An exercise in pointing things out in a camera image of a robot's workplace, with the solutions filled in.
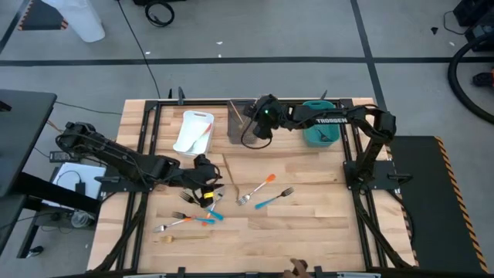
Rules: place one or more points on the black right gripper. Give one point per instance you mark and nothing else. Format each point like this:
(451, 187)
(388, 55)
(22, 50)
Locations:
(270, 112)

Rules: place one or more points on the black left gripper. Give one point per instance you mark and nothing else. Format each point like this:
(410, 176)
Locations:
(204, 173)

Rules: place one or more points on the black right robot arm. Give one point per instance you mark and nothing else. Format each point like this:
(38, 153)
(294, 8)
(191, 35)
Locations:
(335, 117)

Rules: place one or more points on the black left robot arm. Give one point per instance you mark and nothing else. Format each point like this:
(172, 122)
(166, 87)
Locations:
(127, 162)

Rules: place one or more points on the grey translucent bin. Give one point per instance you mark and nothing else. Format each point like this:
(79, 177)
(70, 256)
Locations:
(235, 131)

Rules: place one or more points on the teal plastic bin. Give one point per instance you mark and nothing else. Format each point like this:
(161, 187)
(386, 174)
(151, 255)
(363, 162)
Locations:
(308, 135)

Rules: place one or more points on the white plastic bin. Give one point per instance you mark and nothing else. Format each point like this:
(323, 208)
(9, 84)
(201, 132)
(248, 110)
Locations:
(189, 131)

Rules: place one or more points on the person's hand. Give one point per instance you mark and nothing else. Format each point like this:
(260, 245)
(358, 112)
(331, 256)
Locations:
(297, 268)

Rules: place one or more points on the white board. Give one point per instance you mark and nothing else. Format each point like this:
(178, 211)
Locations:
(92, 173)

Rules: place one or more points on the small black charger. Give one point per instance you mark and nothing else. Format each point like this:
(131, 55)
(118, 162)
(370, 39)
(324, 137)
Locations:
(80, 188)

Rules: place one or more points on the clear plastic roll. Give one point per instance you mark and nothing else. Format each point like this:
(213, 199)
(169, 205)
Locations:
(81, 220)

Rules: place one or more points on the black power adapter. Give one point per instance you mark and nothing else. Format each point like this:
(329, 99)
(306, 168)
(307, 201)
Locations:
(63, 156)

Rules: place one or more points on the black mat hazard stripe edge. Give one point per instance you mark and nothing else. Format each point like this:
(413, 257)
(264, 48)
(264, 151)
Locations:
(436, 212)

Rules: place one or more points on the black desk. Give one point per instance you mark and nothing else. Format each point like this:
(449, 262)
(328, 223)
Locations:
(23, 135)

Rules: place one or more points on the orange black tool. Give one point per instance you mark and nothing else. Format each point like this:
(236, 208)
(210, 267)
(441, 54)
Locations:
(484, 79)

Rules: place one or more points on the black equipment box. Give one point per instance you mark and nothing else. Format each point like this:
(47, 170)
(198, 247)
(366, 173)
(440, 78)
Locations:
(478, 11)

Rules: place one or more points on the small black hazard striped mat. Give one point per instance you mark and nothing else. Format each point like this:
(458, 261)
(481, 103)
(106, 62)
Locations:
(38, 17)

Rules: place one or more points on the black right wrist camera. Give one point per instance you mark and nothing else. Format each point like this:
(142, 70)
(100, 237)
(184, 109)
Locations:
(263, 133)

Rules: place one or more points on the black aluminium table frame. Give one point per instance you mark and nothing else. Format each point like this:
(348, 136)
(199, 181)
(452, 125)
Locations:
(208, 103)

